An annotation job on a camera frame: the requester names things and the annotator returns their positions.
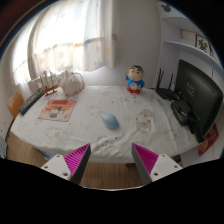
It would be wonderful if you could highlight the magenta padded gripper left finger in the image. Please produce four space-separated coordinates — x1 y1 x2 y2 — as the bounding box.
42 144 91 185

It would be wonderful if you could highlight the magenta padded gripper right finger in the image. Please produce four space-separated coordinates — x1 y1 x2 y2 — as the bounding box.
131 144 182 185

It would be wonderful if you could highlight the red orange mouse pad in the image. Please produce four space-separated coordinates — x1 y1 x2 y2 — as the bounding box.
38 98 76 122

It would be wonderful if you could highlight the light blue computer mouse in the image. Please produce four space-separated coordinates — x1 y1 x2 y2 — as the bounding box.
102 113 119 130

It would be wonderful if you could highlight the white patterned tablecloth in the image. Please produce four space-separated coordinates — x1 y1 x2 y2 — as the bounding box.
12 86 198 163

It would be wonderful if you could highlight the black monitor stand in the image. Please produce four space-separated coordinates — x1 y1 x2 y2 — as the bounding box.
171 100 200 134

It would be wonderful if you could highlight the red packet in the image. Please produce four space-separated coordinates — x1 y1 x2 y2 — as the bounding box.
198 125 219 155

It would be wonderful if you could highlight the black wifi router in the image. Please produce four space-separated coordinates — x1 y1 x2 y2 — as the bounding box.
155 70 178 100

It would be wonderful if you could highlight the black keyboard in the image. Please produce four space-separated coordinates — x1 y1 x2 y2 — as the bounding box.
18 90 43 115

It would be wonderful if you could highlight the wooden model ship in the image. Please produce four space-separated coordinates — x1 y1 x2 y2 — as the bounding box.
40 71 58 96

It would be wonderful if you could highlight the wooden chair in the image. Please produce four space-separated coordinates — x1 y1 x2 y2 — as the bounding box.
7 90 24 118

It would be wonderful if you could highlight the black computer monitor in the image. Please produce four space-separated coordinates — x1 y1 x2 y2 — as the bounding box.
174 59 223 143

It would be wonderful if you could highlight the cartoon boy figurine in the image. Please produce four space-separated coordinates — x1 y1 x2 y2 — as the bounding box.
124 65 145 94

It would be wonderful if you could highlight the white star curtain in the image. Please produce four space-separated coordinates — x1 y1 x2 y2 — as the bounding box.
11 0 117 85

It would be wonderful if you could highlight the framed calligraphy picture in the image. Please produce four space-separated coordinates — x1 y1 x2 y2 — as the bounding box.
195 35 210 54

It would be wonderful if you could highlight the white wall shelf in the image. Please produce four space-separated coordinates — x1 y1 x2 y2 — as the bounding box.
157 1 224 80

